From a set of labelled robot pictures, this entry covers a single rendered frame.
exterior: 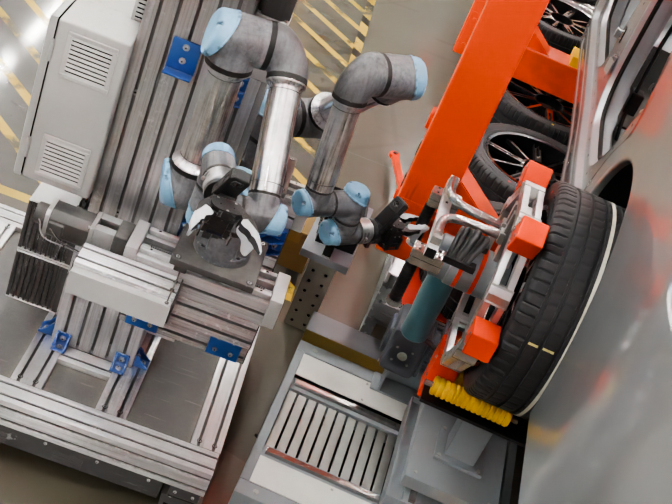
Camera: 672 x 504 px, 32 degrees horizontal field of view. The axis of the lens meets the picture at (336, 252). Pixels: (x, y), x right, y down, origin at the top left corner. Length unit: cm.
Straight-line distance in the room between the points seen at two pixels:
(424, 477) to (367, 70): 127
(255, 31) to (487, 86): 108
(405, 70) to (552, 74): 259
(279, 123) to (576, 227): 89
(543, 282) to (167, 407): 115
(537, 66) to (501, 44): 208
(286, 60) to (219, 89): 17
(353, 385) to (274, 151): 151
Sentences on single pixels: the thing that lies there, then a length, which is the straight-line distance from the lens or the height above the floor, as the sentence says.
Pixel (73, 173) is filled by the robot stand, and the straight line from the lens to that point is 311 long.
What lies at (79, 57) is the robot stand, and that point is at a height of 115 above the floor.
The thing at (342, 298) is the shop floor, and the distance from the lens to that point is 448.
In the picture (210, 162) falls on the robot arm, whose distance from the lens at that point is 252.
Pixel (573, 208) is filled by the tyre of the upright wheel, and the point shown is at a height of 118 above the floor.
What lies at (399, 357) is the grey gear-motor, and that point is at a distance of 380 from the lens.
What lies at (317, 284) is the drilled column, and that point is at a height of 21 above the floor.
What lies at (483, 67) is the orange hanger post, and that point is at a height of 125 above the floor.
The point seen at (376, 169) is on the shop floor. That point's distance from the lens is 542.
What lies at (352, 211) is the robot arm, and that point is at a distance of 321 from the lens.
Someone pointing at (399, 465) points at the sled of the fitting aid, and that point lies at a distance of 367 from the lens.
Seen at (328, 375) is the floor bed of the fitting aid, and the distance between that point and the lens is 397.
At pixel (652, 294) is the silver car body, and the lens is 245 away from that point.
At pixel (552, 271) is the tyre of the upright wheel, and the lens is 303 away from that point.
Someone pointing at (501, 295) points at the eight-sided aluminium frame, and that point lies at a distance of 305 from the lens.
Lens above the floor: 251
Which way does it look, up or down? 32 degrees down
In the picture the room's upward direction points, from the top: 24 degrees clockwise
